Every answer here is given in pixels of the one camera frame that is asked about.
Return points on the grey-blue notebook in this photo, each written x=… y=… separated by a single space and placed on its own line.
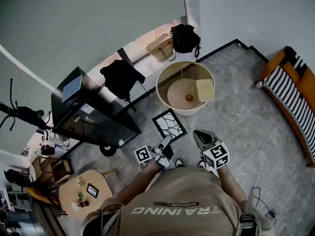
x=72 y=88

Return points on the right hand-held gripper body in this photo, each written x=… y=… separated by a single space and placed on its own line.
x=216 y=155

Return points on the black glass cabinet on wheels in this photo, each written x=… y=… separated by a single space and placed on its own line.
x=98 y=122

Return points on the round white table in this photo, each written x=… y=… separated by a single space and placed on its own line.
x=172 y=72

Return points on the orange cloth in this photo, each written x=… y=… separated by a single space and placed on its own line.
x=43 y=198

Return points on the black coat rack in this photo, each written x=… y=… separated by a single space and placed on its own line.
x=27 y=114

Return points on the small red ball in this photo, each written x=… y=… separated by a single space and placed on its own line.
x=189 y=97

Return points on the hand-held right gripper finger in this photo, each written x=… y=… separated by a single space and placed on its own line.
x=203 y=138

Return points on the round black backpack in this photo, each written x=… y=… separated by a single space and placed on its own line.
x=184 y=38

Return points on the person's left forearm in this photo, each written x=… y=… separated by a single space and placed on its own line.
x=137 y=183

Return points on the small wooden side table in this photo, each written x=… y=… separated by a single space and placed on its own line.
x=71 y=193

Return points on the person's right shoe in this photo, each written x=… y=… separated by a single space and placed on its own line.
x=208 y=167

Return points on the wooden chair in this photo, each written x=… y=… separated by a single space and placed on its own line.
x=53 y=168

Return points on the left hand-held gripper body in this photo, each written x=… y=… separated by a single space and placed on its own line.
x=157 y=157

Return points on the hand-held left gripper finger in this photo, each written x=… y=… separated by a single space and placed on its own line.
x=166 y=139

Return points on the dark red jar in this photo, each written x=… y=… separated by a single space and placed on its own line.
x=83 y=203

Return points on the beige woven tote bag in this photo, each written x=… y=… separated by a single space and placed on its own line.
x=161 y=48

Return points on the small black tabletop frame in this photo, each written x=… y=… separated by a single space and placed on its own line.
x=92 y=190

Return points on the person's shoe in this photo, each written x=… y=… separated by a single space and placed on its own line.
x=179 y=163
x=208 y=167

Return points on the white flower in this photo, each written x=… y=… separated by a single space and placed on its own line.
x=80 y=181

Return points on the black framed patterned tile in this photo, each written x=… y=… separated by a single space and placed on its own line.
x=169 y=131

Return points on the person's right forearm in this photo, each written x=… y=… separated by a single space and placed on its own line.
x=231 y=183

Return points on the black white striped blanket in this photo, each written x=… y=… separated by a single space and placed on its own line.
x=288 y=90

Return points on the person's beige shirt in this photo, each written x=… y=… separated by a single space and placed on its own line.
x=177 y=200

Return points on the orange sofa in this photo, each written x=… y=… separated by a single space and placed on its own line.
x=276 y=63

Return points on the person's left shoe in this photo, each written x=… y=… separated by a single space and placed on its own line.
x=179 y=163

